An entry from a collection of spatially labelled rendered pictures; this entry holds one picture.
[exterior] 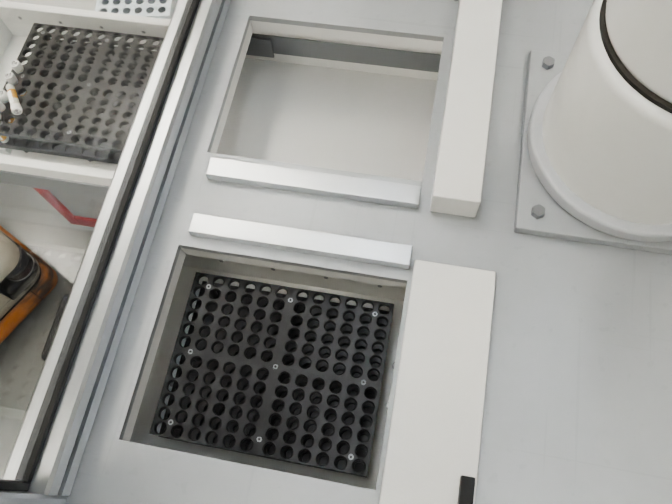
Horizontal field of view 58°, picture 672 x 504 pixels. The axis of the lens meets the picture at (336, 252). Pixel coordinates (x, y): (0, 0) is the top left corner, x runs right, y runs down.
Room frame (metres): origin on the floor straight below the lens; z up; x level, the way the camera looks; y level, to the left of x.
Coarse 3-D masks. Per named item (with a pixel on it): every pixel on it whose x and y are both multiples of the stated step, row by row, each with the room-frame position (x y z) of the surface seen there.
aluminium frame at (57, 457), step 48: (192, 48) 0.49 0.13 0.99; (192, 96) 0.45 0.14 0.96; (144, 144) 0.37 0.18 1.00; (144, 192) 0.32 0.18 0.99; (144, 240) 0.27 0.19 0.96; (96, 288) 0.22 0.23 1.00; (96, 336) 0.17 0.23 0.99; (96, 384) 0.13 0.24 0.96; (48, 432) 0.09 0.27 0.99; (0, 480) 0.05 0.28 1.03; (48, 480) 0.05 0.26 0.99
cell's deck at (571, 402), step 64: (256, 0) 0.60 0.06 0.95; (320, 0) 0.58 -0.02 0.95; (384, 0) 0.57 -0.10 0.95; (448, 0) 0.56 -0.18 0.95; (512, 0) 0.54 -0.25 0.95; (576, 0) 0.53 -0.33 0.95; (448, 64) 0.46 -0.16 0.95; (512, 64) 0.45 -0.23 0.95; (192, 128) 0.42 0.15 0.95; (512, 128) 0.36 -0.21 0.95; (192, 192) 0.33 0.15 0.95; (256, 192) 0.32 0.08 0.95; (512, 192) 0.28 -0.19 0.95; (256, 256) 0.25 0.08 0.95; (320, 256) 0.24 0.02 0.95; (448, 256) 0.22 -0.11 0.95; (512, 256) 0.21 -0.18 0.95; (576, 256) 0.20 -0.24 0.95; (640, 256) 0.20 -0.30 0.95; (128, 320) 0.20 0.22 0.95; (512, 320) 0.15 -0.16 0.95; (576, 320) 0.14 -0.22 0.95; (640, 320) 0.13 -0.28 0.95; (128, 384) 0.13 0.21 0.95; (512, 384) 0.09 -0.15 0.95; (576, 384) 0.08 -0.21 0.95; (640, 384) 0.07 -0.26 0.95; (128, 448) 0.07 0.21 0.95; (384, 448) 0.04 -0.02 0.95; (512, 448) 0.03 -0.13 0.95; (576, 448) 0.02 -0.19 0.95; (640, 448) 0.02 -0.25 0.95
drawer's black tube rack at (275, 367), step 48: (240, 288) 0.23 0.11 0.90; (288, 288) 0.23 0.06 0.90; (240, 336) 0.19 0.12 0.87; (288, 336) 0.17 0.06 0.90; (336, 336) 0.17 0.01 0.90; (384, 336) 0.17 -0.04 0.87; (192, 384) 0.14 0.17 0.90; (240, 384) 0.13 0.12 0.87; (288, 384) 0.12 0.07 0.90; (336, 384) 0.12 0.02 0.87; (192, 432) 0.09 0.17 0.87; (240, 432) 0.08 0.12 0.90; (288, 432) 0.08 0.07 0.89; (336, 432) 0.07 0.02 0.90
